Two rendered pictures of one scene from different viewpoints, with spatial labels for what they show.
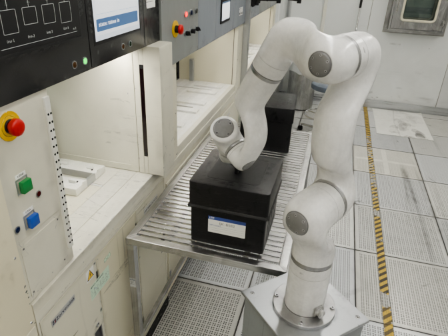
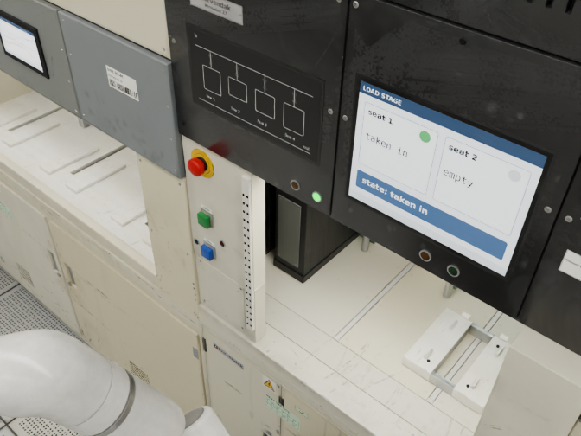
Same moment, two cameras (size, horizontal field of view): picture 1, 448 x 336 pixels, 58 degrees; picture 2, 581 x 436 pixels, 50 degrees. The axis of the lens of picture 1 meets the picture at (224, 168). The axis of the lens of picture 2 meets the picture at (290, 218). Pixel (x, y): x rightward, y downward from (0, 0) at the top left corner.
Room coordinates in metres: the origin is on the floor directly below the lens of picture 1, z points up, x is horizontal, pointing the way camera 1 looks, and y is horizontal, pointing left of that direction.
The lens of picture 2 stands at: (1.45, -0.39, 2.11)
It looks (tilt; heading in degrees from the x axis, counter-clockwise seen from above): 41 degrees down; 115
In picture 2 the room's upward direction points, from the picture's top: 2 degrees clockwise
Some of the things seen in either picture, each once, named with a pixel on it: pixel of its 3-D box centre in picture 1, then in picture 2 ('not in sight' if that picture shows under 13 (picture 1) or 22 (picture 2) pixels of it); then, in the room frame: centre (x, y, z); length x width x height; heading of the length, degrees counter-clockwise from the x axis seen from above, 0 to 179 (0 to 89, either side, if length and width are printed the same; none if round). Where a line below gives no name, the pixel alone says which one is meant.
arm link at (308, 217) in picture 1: (311, 228); not in sight; (0.90, -0.24, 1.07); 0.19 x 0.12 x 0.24; 139
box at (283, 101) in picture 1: (268, 120); not in sight; (2.17, -0.24, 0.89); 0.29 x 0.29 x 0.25; 80
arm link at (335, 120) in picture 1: (338, 136); not in sight; (0.95, -0.28, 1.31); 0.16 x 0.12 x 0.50; 139
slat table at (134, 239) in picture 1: (239, 235); not in sight; (1.77, -0.10, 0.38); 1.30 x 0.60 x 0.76; 166
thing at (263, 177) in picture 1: (238, 177); not in sight; (1.32, -0.05, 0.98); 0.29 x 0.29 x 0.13; 75
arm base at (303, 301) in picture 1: (307, 282); not in sight; (0.92, -0.26, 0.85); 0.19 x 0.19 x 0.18
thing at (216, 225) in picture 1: (236, 207); not in sight; (1.32, -0.05, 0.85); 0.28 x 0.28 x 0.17; 75
